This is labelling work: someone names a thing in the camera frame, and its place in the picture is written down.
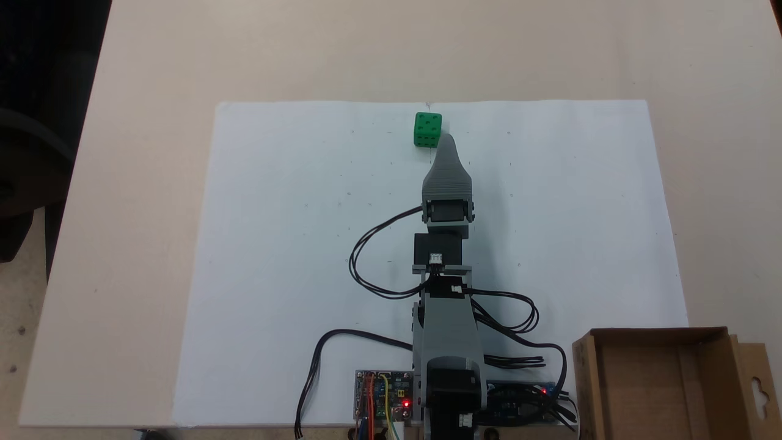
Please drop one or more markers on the blue circuit board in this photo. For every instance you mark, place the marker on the blue circuit board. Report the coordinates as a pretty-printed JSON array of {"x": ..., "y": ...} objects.
[{"x": 519, "y": 391}]

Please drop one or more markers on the grey curved ribbed gripper finger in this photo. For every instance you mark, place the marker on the grey curved ribbed gripper finger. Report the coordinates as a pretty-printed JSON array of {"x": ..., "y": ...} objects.
[{"x": 447, "y": 180}]

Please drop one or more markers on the brown cardboard box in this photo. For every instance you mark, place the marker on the brown cardboard box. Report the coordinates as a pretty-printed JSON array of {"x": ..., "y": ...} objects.
[{"x": 641, "y": 391}]

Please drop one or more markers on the green dice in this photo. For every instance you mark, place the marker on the green dice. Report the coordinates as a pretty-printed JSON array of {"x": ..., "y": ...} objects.
[{"x": 427, "y": 128}]

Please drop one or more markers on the white paper sheet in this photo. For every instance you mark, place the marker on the white paper sheet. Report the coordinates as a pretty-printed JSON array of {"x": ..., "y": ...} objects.
[{"x": 293, "y": 256}]

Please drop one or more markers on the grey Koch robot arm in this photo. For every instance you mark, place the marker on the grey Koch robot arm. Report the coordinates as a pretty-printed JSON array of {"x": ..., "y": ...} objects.
[{"x": 446, "y": 330}]

